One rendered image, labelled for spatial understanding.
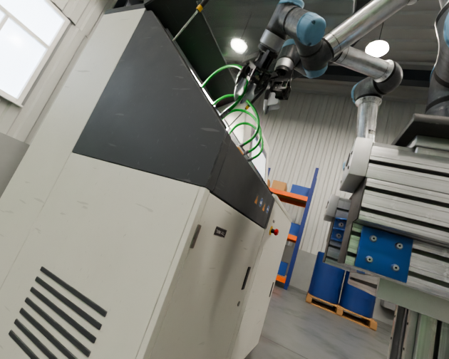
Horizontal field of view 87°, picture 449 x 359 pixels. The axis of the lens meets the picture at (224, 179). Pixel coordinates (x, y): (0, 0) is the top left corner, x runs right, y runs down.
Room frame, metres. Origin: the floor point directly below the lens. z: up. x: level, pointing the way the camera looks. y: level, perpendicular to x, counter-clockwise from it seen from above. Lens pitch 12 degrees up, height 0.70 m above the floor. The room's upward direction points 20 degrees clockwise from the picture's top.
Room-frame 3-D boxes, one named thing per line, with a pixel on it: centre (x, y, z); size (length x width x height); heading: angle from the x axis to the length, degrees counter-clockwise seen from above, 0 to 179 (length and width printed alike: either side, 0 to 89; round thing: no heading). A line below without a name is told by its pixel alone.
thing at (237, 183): (0.90, -0.10, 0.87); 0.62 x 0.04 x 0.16; 153
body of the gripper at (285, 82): (0.89, -0.09, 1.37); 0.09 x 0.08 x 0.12; 63
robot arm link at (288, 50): (0.90, -0.09, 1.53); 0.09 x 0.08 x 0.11; 106
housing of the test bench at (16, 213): (1.54, 0.36, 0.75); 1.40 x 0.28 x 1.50; 153
